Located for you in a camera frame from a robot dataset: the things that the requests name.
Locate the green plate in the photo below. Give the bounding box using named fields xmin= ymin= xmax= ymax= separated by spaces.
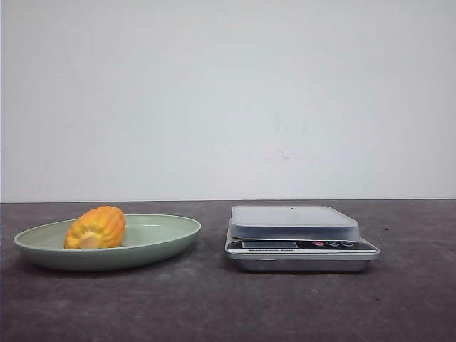
xmin=14 ymin=214 xmax=202 ymax=271

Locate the yellow corn cob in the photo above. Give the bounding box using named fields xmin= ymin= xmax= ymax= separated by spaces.
xmin=63 ymin=206 xmax=126 ymax=249

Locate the silver kitchen scale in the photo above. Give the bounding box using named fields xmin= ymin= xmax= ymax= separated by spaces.
xmin=225 ymin=205 xmax=381 ymax=272

